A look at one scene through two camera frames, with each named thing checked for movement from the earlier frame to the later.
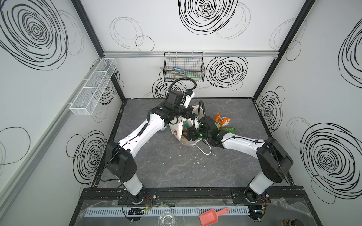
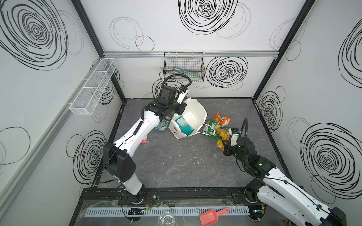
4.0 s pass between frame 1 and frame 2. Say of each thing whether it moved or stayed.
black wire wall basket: stayed
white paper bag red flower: moved
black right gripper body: moved
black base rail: stayed
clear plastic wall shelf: stayed
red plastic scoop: stayed
